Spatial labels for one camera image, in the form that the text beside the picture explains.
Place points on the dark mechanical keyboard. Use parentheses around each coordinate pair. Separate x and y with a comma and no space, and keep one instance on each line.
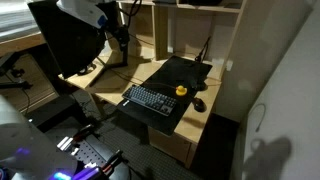
(150,98)

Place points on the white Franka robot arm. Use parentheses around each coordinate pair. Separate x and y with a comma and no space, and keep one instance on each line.
(80,11)

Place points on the yellow rubber duck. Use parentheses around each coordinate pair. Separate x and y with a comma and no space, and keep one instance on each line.
(181,90)

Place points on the black desk mat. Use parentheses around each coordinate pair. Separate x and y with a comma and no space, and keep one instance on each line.
(180,70)

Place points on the black gooseneck stand, round base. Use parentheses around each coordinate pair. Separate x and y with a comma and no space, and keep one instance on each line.
(199,86)

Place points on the black computer mouse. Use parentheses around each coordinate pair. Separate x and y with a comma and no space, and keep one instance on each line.
(199,105)

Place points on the wooden desk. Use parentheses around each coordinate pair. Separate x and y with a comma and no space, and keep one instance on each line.
(188,121)

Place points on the black monitor stand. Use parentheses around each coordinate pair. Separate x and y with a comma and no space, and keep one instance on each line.
(125,56)

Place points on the wooden shelf unit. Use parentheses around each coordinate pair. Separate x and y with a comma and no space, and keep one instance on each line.
(193,30)

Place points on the red black clamp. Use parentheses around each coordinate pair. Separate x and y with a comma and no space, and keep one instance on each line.
(112,161)
(83,132)

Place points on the flat black device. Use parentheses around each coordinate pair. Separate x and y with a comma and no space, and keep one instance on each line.
(165,1)

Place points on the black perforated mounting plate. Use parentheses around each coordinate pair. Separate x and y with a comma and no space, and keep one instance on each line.
(88,153)

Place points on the black zip case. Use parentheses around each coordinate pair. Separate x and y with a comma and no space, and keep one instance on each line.
(203,2)

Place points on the black computer monitor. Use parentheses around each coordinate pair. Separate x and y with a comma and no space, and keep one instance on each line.
(66,43)

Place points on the wooden ledge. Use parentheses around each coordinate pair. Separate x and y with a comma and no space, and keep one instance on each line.
(20,43)

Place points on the white window blind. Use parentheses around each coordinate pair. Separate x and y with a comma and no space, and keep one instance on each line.
(15,18)

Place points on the silver metal bracket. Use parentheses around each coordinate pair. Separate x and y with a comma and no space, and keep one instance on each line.
(67,145)

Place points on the black tripod mount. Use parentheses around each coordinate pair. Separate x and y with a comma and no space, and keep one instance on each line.
(13,85)

